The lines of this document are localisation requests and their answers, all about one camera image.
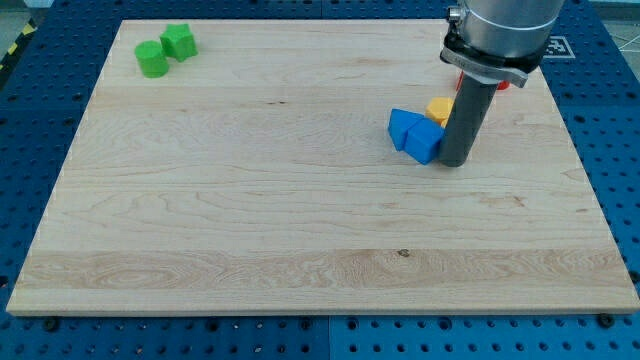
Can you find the red block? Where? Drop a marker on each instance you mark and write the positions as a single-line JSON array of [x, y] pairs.
[[501, 86]]

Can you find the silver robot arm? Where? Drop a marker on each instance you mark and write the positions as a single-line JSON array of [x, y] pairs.
[[499, 40]]

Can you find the light wooden board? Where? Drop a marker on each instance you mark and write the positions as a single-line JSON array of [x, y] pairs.
[[259, 178]]

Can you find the green star block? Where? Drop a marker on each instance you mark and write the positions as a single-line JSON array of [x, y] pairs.
[[178, 42]]

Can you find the blue triangular block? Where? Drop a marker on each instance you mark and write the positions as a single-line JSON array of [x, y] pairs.
[[400, 121]]

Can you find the white fiducial marker tag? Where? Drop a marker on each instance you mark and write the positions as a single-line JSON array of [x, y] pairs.
[[558, 47]]

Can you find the green cylinder block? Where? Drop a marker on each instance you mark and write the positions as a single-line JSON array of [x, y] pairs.
[[151, 59]]

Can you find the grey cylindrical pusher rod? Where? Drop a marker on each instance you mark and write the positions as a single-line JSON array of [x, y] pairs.
[[470, 107]]

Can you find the yellow hexagon block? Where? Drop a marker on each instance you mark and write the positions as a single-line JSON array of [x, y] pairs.
[[439, 110]]

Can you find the blue cube block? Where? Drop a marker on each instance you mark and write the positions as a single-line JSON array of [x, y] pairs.
[[423, 141]]

